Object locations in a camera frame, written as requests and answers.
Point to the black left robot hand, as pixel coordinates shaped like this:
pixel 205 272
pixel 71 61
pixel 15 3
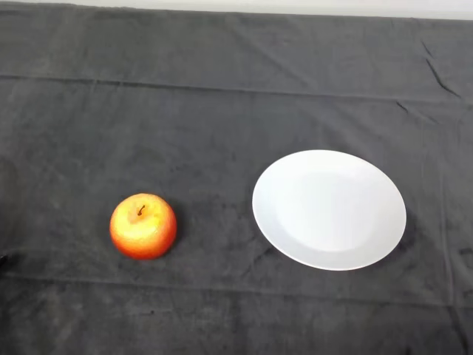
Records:
pixel 1 259

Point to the red yellow apple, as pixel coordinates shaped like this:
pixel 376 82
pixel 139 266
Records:
pixel 144 233

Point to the white round plate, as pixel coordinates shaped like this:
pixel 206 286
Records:
pixel 329 211

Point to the black table cloth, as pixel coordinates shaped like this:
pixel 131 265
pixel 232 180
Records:
pixel 221 92

